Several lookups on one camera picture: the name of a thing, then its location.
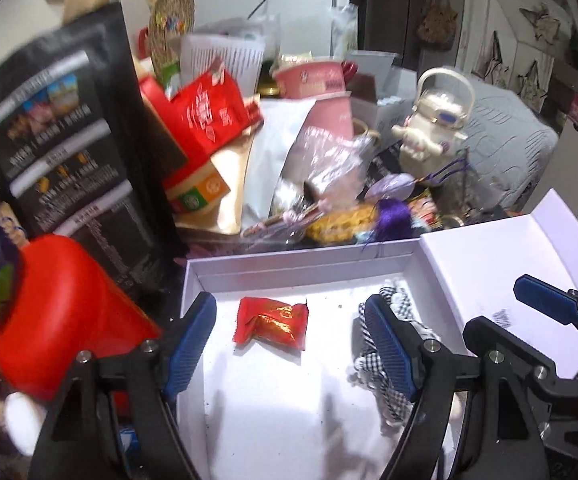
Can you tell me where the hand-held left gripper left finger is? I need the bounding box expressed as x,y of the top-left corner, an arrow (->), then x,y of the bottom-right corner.
29,290 -> 218,480

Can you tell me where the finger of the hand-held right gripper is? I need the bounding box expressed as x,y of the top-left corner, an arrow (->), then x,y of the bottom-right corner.
513,274 -> 578,361
462,316 -> 578,411

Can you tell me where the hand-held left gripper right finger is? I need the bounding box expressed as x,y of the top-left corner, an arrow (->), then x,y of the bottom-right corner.
358,292 -> 550,480

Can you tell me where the black white checkered cloth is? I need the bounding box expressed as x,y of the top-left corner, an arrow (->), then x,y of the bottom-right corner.
351,277 -> 442,436

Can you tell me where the red candy packet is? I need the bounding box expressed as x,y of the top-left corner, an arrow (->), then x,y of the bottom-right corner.
232,296 -> 310,358

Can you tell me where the white gift box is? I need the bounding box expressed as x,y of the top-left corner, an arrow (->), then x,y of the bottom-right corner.
176,189 -> 578,480

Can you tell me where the red plastic canister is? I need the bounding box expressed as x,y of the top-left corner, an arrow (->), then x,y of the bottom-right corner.
0,234 -> 162,403

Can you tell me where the purple tassel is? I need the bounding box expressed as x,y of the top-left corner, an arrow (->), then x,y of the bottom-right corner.
361,197 -> 415,246

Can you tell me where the clear drinking glass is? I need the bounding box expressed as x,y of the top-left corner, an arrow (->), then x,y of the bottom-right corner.
439,152 -> 480,228

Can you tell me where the yellow crochet pouch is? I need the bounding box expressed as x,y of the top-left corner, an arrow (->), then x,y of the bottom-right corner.
306,205 -> 375,246

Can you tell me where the colourful snack packet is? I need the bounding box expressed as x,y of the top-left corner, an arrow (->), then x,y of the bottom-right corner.
408,195 -> 440,234

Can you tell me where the lavender oval sachet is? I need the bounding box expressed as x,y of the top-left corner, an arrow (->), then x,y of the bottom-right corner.
366,172 -> 417,201

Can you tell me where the grey embossed cushion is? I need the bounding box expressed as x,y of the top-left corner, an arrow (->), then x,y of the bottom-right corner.
449,77 -> 560,211

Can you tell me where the white round lid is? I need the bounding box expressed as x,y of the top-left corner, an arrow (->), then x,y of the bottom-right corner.
6,392 -> 46,456

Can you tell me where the clear plastic bag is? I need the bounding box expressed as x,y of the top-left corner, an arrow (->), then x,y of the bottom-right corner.
271,127 -> 385,216

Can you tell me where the white cartoon dog kettle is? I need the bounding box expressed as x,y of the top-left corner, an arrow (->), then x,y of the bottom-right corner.
391,67 -> 475,176

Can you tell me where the canvas tote bag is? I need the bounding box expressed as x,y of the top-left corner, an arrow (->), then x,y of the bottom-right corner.
472,30 -> 507,88
512,60 -> 555,113

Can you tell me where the white foil pouch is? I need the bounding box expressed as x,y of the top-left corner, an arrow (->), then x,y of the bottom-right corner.
241,97 -> 317,226

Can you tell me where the red snack packet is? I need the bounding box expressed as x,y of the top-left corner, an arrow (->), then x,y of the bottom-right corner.
171,60 -> 265,161

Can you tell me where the pink mug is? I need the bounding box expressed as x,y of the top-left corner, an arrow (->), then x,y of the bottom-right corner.
301,92 -> 382,146

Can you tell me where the large black stand-up pouch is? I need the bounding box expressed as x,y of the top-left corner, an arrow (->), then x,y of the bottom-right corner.
0,0 -> 180,301

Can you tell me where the red cardboard box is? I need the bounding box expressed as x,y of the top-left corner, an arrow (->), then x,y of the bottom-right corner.
139,77 -> 190,171

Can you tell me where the grey metal box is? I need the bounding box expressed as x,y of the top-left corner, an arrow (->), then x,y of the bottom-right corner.
344,51 -> 420,131

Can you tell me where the printed white paper sheet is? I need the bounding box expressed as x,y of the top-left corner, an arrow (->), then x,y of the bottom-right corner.
181,32 -> 265,96

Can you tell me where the brown woven hanging bag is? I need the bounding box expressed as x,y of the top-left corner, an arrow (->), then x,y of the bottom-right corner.
415,0 -> 457,51

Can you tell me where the white pouch with green label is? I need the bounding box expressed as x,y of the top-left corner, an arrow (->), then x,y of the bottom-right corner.
331,5 -> 360,61

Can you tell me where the woven round fan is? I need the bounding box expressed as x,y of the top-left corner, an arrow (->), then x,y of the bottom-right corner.
149,0 -> 197,81

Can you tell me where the white refrigerator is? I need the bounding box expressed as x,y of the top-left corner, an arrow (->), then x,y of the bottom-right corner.
189,0 -> 352,61

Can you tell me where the pink charm strap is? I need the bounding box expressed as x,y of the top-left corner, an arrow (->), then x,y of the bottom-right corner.
241,205 -> 320,241

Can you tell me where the pink cup with red handle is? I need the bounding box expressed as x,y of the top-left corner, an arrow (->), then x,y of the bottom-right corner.
271,57 -> 357,101

